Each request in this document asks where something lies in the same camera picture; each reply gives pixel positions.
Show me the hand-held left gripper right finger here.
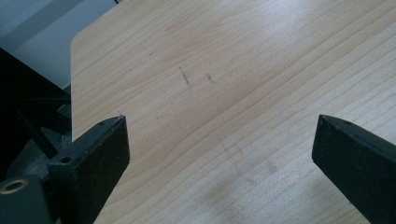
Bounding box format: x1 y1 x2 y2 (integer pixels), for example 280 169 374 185
311 114 396 224

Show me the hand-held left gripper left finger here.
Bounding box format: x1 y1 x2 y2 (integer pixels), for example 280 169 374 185
47 114 131 224

